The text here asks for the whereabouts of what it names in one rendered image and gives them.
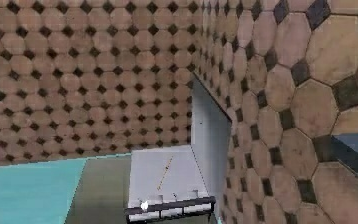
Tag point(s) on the white box cabinet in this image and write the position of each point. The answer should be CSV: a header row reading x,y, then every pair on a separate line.
x,y
167,173

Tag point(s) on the black bar rack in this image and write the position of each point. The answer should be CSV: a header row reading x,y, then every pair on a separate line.
x,y
173,205

